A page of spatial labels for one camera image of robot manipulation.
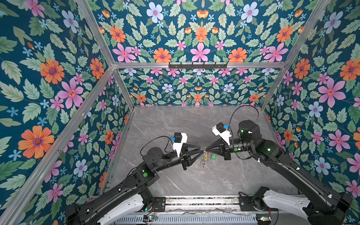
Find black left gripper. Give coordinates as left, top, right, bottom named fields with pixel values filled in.
left=155, top=142, right=205, bottom=173

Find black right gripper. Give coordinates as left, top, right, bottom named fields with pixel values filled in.
left=205, top=138, right=253, bottom=161

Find silver metal keyring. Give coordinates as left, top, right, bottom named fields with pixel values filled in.
left=200, top=151, right=207, bottom=167

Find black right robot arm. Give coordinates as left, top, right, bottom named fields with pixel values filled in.
left=205, top=120, right=352, bottom=225

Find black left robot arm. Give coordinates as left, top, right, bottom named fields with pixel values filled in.
left=65, top=144, right=203, bottom=225

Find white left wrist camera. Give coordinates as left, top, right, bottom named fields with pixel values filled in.
left=170, top=132, right=188, bottom=157

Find black right camera cable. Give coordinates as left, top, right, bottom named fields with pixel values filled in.
left=227, top=104, right=260, bottom=127

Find black camera cable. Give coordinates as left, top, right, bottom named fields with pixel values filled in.
left=227, top=104, right=260, bottom=127
left=140, top=135, right=174, bottom=158

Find black left camera cable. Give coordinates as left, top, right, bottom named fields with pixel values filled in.
left=140, top=135, right=174, bottom=158

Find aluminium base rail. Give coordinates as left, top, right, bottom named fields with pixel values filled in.
left=89, top=195, right=318, bottom=214

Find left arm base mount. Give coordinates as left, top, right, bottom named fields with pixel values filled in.
left=141, top=196, right=167, bottom=212

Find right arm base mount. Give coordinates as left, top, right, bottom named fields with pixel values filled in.
left=238, top=186, right=278, bottom=212

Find white perforated cable duct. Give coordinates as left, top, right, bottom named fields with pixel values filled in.
left=111, top=214, right=258, bottom=225

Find black wall hook rail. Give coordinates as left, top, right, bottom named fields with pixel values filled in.
left=168, top=62, right=228, bottom=69

